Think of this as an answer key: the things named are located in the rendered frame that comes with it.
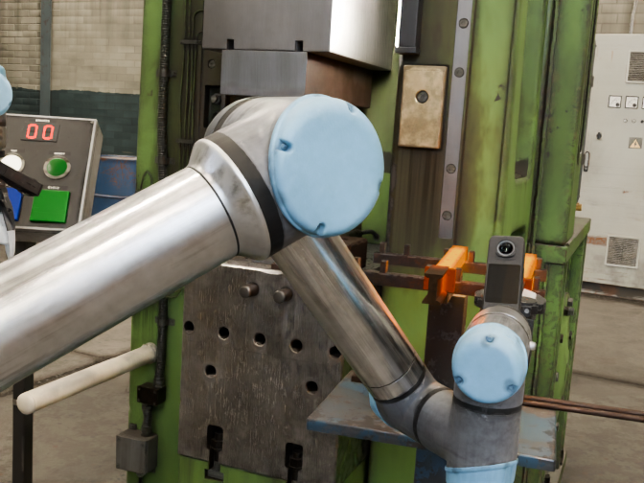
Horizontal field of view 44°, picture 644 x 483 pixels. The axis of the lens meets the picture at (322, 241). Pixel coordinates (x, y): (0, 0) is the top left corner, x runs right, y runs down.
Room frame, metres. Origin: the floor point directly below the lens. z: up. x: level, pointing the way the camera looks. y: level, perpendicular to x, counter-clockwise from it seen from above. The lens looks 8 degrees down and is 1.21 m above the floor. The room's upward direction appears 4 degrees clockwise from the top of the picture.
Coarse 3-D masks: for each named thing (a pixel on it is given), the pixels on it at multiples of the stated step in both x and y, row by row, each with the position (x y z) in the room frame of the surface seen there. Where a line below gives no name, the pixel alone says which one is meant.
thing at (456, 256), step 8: (456, 248) 1.45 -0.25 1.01; (464, 248) 1.46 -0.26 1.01; (448, 256) 1.35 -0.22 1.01; (456, 256) 1.36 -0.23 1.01; (464, 256) 1.42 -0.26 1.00; (432, 264) 1.18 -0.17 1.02; (440, 264) 1.25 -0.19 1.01; (448, 264) 1.26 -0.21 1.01; (456, 264) 1.28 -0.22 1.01; (432, 272) 1.11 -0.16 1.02; (440, 272) 1.12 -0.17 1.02; (448, 272) 1.18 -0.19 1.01; (424, 280) 1.19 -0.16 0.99; (432, 280) 1.10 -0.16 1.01; (440, 280) 1.14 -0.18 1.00; (448, 280) 1.18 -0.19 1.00; (424, 288) 1.18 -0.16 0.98; (432, 288) 1.10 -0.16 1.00; (440, 288) 1.15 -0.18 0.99; (448, 288) 1.18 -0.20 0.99; (432, 296) 1.10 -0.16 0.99; (440, 296) 1.13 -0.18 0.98; (432, 304) 1.10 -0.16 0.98; (440, 304) 1.10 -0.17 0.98
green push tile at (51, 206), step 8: (40, 192) 1.72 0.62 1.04; (48, 192) 1.72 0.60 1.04; (56, 192) 1.72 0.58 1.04; (64, 192) 1.72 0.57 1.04; (40, 200) 1.71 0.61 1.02; (48, 200) 1.71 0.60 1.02; (56, 200) 1.71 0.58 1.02; (64, 200) 1.71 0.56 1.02; (32, 208) 1.70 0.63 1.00; (40, 208) 1.70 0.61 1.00; (48, 208) 1.70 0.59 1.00; (56, 208) 1.70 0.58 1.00; (64, 208) 1.70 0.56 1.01; (32, 216) 1.69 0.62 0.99; (40, 216) 1.69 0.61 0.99; (48, 216) 1.69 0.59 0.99; (56, 216) 1.69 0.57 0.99; (64, 216) 1.69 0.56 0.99
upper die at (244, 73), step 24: (240, 72) 1.72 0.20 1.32; (264, 72) 1.70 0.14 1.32; (288, 72) 1.68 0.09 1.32; (312, 72) 1.70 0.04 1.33; (336, 72) 1.82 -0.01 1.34; (360, 72) 1.97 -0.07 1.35; (240, 96) 1.77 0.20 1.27; (288, 96) 1.68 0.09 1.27; (336, 96) 1.83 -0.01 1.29; (360, 96) 1.98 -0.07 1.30
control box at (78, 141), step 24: (24, 120) 1.81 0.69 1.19; (48, 120) 1.81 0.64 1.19; (72, 120) 1.82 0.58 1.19; (96, 120) 1.83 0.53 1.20; (24, 144) 1.78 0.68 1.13; (48, 144) 1.78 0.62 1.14; (72, 144) 1.79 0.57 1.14; (96, 144) 1.82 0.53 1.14; (24, 168) 1.75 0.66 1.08; (72, 168) 1.76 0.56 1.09; (96, 168) 1.83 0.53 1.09; (72, 192) 1.73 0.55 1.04; (24, 216) 1.69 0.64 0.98; (72, 216) 1.70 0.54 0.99; (24, 240) 1.74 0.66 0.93
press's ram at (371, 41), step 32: (224, 0) 1.74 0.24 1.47; (256, 0) 1.71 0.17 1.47; (288, 0) 1.68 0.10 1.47; (320, 0) 1.66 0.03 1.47; (352, 0) 1.74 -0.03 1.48; (384, 0) 1.95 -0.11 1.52; (224, 32) 1.74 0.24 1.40; (256, 32) 1.71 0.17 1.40; (288, 32) 1.68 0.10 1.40; (320, 32) 1.66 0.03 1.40; (352, 32) 1.76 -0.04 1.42; (384, 32) 1.96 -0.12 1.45; (352, 64) 1.92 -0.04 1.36; (384, 64) 1.98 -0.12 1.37
